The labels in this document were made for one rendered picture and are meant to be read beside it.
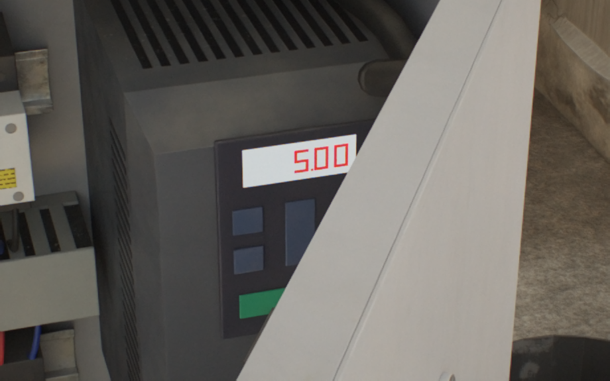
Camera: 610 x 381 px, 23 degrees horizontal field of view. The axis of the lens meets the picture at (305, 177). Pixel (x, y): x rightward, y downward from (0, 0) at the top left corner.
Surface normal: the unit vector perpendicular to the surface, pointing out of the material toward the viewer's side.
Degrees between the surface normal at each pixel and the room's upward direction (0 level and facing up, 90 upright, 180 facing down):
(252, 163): 90
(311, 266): 0
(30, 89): 90
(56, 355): 90
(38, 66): 90
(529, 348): 82
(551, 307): 0
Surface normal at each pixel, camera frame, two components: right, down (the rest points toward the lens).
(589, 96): -0.94, 0.29
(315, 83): 0.12, -0.59
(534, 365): 0.21, 0.35
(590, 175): 0.00, -0.87
